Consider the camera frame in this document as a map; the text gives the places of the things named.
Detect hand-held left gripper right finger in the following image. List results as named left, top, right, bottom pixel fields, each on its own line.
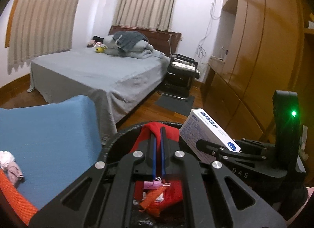
left=160, top=127, right=286, bottom=228

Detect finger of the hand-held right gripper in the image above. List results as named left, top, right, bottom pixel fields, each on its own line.
left=236, top=138, right=276, bottom=150
left=196, top=139, right=263, bottom=161

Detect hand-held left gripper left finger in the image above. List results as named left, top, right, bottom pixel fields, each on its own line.
left=29, top=132, right=158, bottom=228

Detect red cloth item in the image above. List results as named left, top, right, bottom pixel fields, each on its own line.
left=130, top=121, right=184, bottom=212

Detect white blue-print box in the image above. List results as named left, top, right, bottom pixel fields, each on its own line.
left=179, top=108, right=242, bottom=163

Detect pink face mask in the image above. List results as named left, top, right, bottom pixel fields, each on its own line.
left=143, top=178, right=171, bottom=190

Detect black-lined trash bin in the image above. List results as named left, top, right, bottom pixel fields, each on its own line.
left=101, top=121, right=204, bottom=228

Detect dark grey floor mat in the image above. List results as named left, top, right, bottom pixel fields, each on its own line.
left=154, top=95, right=195, bottom=116

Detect black metal chair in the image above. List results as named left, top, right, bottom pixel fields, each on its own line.
left=157, top=53, right=200, bottom=101

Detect bed with grey sheet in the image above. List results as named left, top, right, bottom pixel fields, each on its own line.
left=27, top=47, right=172, bottom=133

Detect grey pillow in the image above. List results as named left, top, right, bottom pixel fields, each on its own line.
left=152, top=49, right=167, bottom=59

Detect wooden wardrobe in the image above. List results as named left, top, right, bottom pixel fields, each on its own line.
left=202, top=0, right=314, bottom=150

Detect folded grey duvet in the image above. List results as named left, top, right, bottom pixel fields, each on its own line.
left=103, top=35, right=154, bottom=60

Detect blue table cloth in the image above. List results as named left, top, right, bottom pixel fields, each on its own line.
left=0, top=95, right=102, bottom=210

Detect wooden headboard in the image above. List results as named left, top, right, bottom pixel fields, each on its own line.
left=109, top=25, right=182, bottom=55

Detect dark grey blanket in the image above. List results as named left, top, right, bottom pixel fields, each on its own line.
left=112, top=31, right=149, bottom=52

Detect pink crumpled cloth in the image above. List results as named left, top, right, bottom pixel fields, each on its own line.
left=7, top=163, right=24, bottom=184

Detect white crumpled cloth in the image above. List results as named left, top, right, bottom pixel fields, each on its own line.
left=0, top=151, right=16, bottom=170

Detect narrow beige curtain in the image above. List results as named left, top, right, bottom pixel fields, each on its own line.
left=113, top=0, right=179, bottom=32

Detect wide beige curtain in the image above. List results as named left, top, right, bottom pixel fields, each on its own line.
left=7, top=0, right=89, bottom=75

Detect white wall cables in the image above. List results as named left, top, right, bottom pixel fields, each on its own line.
left=196, top=0, right=219, bottom=64

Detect wooden window frame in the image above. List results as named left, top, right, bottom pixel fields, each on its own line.
left=5, top=0, right=27, bottom=48

